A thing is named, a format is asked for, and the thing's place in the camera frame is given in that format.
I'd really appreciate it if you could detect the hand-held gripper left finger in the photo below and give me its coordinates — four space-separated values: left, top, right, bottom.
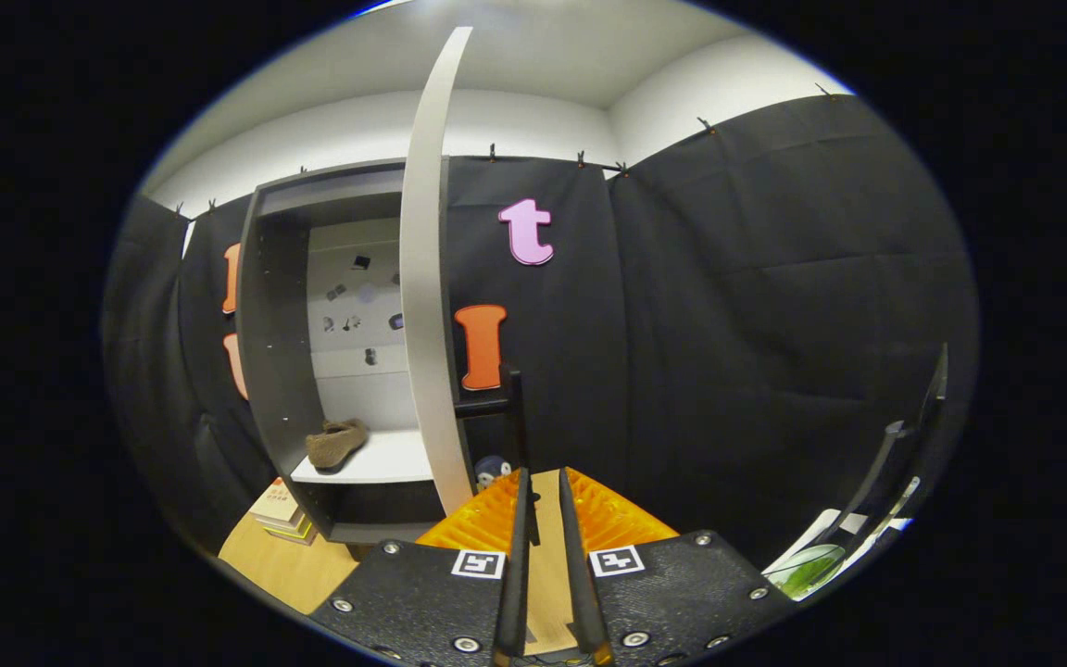
309 466 534 667

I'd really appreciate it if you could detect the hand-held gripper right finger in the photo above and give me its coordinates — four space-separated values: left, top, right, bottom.
557 466 798 667

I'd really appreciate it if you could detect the black door handle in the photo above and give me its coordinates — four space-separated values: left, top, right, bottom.
453 364 542 547

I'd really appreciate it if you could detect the brown fuzzy slipper shoe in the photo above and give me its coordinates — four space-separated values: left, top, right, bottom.
305 419 370 472

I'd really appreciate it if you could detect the dark grey shoe cabinet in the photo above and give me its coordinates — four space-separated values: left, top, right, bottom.
235 157 451 546

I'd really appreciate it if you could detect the penguin plush toy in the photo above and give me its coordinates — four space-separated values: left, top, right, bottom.
475 454 514 492

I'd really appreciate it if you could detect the stack of books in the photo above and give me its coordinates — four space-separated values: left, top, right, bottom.
248 477 318 546

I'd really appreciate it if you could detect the black backdrop cloth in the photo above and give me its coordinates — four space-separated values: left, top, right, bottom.
103 93 981 568

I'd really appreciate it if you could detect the dark thin stand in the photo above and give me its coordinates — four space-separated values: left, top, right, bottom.
825 343 951 552

